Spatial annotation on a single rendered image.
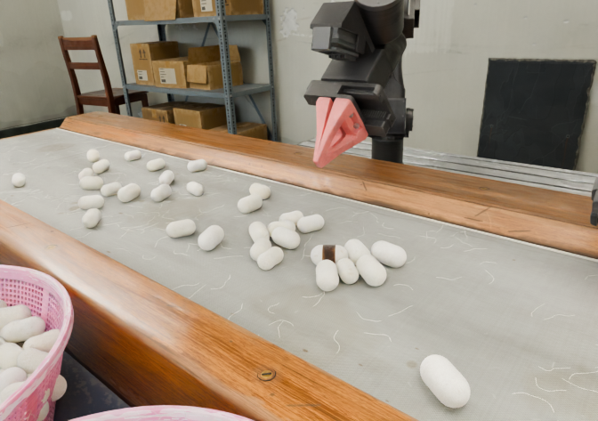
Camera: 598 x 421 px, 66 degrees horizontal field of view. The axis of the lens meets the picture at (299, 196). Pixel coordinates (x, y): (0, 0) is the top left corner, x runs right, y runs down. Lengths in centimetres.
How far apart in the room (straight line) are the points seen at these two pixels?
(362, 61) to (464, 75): 198
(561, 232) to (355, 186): 25
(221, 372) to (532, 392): 20
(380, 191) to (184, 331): 35
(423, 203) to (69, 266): 40
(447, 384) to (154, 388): 21
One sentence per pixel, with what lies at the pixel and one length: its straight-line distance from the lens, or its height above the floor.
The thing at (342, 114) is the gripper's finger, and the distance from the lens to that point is 54.
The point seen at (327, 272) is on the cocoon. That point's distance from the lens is 42.
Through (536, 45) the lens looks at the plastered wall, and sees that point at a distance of 245.
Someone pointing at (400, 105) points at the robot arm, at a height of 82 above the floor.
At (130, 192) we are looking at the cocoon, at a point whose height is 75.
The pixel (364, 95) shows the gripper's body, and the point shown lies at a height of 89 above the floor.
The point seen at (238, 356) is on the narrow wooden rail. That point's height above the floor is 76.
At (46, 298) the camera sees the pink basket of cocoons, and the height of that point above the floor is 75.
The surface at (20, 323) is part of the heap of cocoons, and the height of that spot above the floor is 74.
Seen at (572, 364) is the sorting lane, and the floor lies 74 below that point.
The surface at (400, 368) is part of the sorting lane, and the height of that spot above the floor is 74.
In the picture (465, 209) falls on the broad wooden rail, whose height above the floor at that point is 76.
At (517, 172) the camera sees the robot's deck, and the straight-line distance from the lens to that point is 102.
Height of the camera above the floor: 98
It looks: 21 degrees down
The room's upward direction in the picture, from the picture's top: 3 degrees counter-clockwise
